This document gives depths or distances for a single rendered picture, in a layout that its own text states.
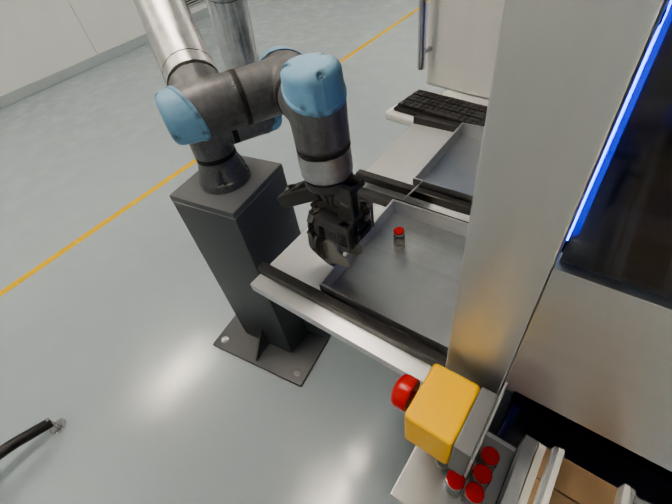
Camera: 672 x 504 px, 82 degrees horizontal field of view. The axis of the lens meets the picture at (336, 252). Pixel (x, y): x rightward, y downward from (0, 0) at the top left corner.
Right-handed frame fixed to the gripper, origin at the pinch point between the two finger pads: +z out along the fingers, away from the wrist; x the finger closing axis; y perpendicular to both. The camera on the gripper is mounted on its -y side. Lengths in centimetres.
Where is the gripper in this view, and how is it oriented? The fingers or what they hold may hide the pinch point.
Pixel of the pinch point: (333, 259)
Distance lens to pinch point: 71.3
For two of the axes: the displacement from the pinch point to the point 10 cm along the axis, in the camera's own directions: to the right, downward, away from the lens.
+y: 8.0, 3.6, -4.7
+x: 5.8, -6.4, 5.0
